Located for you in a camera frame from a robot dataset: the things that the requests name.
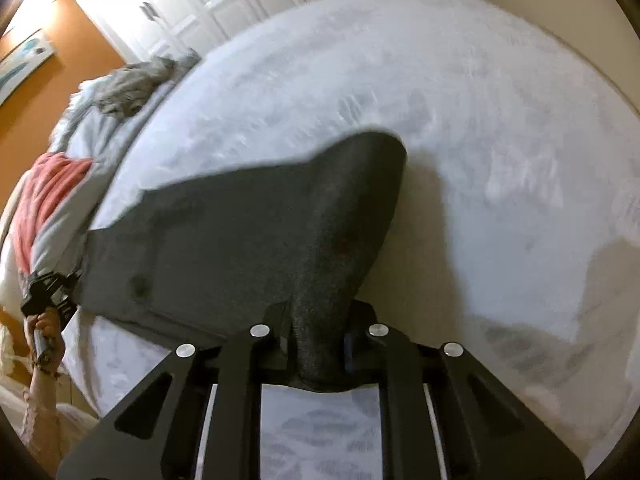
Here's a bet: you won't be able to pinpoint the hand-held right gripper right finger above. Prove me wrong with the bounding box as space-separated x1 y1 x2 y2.
344 301 586 480

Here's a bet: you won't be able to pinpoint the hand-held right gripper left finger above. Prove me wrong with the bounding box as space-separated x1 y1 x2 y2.
57 302 294 480

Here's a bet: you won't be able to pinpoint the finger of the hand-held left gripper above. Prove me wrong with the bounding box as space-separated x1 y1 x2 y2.
50 269 84 322

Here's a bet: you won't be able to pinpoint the dark grey pants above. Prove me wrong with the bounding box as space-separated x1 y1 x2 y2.
77 131 408 393

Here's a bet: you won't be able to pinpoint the person's left forearm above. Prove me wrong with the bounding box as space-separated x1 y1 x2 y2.
19 364 68 471

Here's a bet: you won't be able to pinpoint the person's left hand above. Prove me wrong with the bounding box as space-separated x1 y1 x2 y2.
25 306 67 370

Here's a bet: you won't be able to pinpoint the coral pink cloth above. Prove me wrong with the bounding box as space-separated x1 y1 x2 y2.
12 152 96 275

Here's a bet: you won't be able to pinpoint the light grey comforter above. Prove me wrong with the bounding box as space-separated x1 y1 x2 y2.
0 50 201 311

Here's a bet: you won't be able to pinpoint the crumpled grey cloth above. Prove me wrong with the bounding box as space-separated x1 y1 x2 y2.
91 55 177 117

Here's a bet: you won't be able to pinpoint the grey butterfly print blanket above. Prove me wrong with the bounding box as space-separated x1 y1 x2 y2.
62 0 640 480

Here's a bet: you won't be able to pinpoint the white wardrobe doors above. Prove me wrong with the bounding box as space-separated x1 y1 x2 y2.
74 0 362 67

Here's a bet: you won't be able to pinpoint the framed wall picture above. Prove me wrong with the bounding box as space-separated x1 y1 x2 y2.
0 29 56 107

